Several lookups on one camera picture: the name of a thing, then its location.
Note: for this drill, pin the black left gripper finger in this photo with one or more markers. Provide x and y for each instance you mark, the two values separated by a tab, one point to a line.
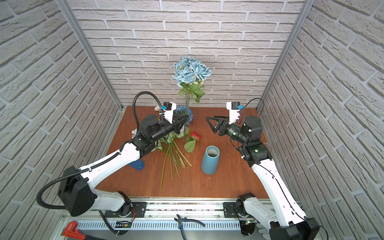
180	128
183	117

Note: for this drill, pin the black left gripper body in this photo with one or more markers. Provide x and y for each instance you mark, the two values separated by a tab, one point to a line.
169	128

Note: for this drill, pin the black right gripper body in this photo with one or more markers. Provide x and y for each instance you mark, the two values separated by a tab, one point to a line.
225	124

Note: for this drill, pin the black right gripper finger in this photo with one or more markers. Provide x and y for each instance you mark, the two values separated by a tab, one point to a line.
213	121
221	117

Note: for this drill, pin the pink white mixed bouquet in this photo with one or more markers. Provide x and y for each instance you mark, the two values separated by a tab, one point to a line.
174	156

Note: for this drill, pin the teal ceramic vase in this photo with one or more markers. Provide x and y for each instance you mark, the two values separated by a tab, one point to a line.
210	160

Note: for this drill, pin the light blue rose bouquet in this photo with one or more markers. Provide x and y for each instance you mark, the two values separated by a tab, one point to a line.
191	74

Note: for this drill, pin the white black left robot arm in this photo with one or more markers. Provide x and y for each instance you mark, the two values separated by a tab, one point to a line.
79	194

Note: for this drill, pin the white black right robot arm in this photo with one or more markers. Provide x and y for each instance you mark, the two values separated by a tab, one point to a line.
286	221

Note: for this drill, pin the dark blue lying vase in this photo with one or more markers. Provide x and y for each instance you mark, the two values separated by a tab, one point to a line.
137	165

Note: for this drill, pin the dark blue hydrangea flower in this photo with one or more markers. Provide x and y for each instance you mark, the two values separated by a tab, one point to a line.
183	110

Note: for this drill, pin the red carnation flower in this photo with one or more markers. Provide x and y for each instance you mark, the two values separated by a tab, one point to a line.
191	142

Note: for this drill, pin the white blue work glove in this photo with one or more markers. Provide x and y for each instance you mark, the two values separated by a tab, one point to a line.
263	231

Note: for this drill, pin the red clamp tool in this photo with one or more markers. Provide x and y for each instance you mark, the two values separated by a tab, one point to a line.
72	231

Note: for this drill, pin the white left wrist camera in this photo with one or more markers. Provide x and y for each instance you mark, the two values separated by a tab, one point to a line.
167	111

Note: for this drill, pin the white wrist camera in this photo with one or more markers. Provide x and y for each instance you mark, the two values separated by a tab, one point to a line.
234	109
167	111

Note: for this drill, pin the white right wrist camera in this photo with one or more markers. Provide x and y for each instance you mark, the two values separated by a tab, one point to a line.
234	109

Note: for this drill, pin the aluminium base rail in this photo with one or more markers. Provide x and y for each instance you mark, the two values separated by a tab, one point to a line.
160	214

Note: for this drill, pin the aluminium right corner post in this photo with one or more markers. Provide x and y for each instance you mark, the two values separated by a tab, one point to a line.
297	27

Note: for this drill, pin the aluminium corner post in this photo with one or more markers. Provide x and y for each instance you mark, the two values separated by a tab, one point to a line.
83	40
297	27

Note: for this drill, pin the aluminium left corner post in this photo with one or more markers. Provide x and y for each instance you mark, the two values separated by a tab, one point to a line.
83	40

